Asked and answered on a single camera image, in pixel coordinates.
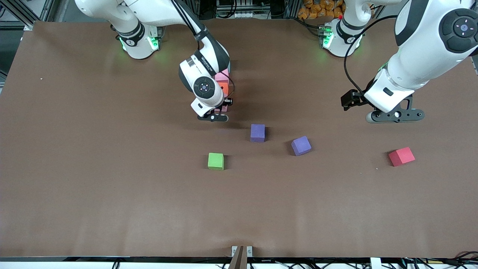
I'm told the red foam block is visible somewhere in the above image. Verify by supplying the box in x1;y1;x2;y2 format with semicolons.
388;147;416;167

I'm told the small metal edge bracket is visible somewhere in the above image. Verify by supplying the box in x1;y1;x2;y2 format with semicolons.
232;245;253;258

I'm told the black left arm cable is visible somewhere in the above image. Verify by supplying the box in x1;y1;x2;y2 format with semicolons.
344;15;399;96

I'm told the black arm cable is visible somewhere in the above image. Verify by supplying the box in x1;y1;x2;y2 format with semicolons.
344;15;399;96
170;0;236;98

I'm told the orange snack packet pile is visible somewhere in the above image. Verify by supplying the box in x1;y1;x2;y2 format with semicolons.
298;0;346;20

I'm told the purple foam block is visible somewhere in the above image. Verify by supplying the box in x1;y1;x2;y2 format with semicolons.
291;136;312;156
250;124;266;143

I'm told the green foam block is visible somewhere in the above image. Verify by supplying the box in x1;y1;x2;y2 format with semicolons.
208;152;224;171

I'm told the brown table cover sheet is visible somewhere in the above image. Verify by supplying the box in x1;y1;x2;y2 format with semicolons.
0;19;478;258

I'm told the aluminium frame profile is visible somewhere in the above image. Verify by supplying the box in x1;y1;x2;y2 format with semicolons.
0;0;56;30

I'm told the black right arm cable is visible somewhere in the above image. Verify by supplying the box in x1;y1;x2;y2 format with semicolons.
170;0;236;98

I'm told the long white power strip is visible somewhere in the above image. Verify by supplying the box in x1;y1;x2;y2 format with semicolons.
217;10;262;19

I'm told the black cable bundle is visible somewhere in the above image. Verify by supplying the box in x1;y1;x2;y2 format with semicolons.
403;257;478;269

